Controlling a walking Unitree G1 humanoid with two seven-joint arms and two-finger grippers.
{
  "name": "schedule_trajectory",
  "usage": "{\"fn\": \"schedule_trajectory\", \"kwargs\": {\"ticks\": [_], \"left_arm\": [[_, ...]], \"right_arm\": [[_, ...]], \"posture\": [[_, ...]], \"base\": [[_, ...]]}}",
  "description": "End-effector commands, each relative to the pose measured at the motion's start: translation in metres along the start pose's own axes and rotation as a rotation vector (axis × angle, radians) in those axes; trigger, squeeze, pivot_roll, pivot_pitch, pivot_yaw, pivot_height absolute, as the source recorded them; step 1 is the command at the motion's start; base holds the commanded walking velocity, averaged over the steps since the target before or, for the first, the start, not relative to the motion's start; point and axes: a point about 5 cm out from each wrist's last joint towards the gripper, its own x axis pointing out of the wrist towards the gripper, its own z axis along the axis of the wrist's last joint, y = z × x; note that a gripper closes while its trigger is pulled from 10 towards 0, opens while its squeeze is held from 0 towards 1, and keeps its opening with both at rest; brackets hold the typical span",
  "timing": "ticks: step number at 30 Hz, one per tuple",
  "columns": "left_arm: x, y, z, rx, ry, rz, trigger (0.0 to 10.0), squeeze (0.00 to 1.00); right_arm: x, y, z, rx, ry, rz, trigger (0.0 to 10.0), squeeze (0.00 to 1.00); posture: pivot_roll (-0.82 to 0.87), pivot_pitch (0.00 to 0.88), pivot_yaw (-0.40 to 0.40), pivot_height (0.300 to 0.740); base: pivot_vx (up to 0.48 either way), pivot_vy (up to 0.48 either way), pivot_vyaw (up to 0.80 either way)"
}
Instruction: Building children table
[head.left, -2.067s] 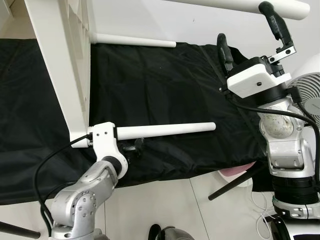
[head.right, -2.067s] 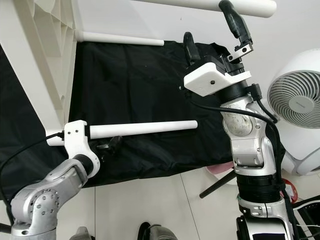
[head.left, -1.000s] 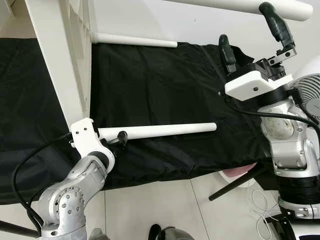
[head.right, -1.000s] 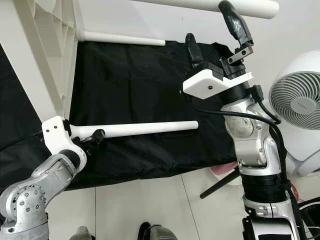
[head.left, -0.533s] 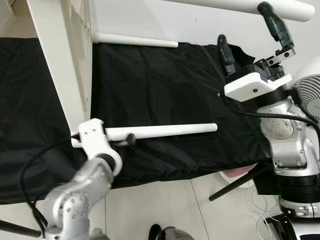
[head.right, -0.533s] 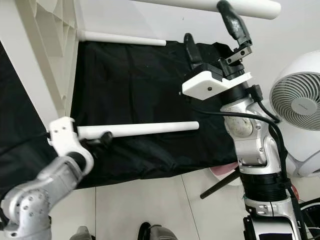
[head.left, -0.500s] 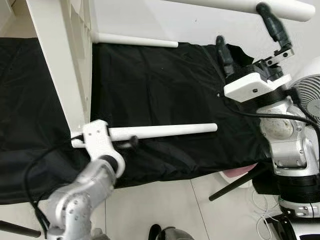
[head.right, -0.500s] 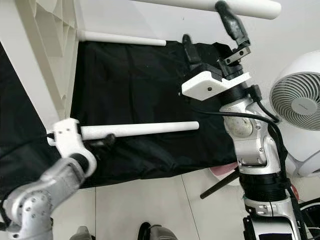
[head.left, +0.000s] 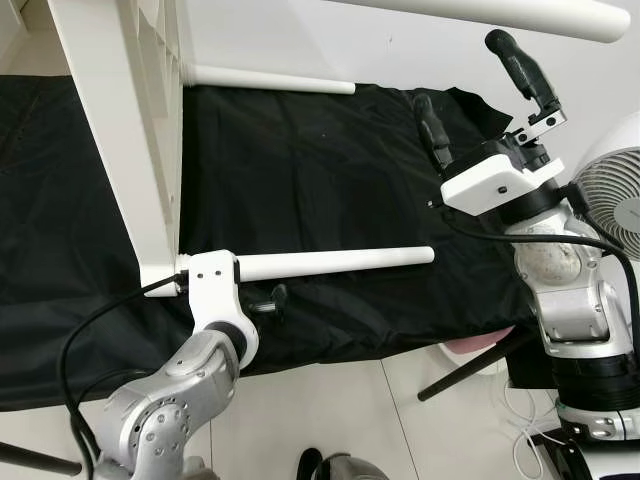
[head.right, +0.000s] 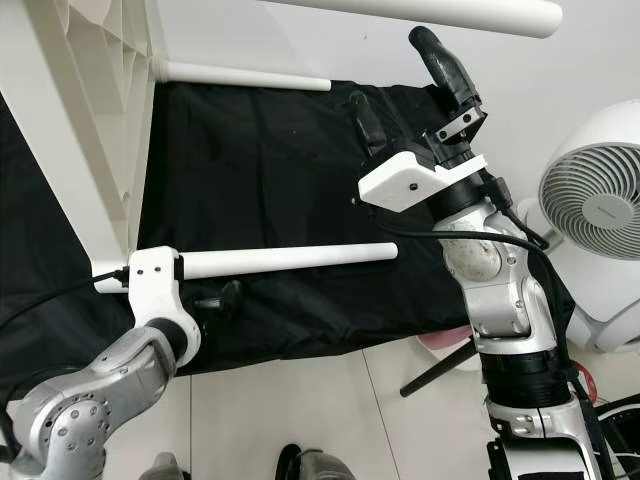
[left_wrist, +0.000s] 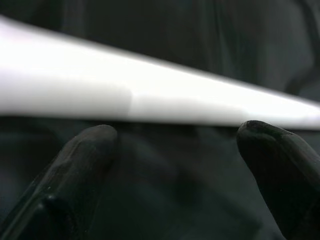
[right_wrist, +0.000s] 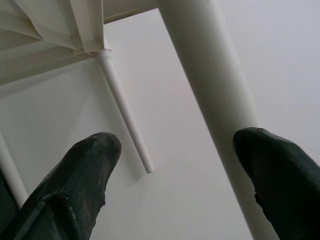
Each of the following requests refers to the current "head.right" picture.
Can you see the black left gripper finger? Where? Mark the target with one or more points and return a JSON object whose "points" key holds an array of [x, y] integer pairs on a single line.
{"points": [[229, 298]]}

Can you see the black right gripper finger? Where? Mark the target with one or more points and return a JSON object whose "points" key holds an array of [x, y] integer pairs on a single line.
{"points": [[445, 65], [367, 125]]}

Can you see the white plastic table leg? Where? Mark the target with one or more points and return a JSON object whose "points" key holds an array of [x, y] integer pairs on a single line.
{"points": [[290, 260], [240, 76], [440, 13]]}

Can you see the white plastic table top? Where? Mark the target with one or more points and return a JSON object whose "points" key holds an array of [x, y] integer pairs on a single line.
{"points": [[80, 130]]}

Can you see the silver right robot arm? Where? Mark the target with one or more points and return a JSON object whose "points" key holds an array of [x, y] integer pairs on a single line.
{"points": [[500, 300]]}

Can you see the black cloth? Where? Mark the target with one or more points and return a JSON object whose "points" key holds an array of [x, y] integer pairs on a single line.
{"points": [[280, 170]]}

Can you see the pink cushion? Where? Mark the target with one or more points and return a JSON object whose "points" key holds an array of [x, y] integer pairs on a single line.
{"points": [[445, 338]]}

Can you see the black metal table leg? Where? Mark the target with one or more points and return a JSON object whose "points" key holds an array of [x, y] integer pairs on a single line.
{"points": [[438, 368]]}

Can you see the white grey rounded appliance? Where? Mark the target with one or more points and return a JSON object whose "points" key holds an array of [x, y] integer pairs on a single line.
{"points": [[615, 315]]}

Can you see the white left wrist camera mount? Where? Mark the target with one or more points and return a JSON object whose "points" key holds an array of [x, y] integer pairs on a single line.
{"points": [[160, 285]]}

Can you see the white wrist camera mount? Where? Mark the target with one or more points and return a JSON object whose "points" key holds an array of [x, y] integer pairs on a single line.
{"points": [[410, 180], [160, 285]]}

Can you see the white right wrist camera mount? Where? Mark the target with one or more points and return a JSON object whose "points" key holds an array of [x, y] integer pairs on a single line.
{"points": [[410, 180]]}

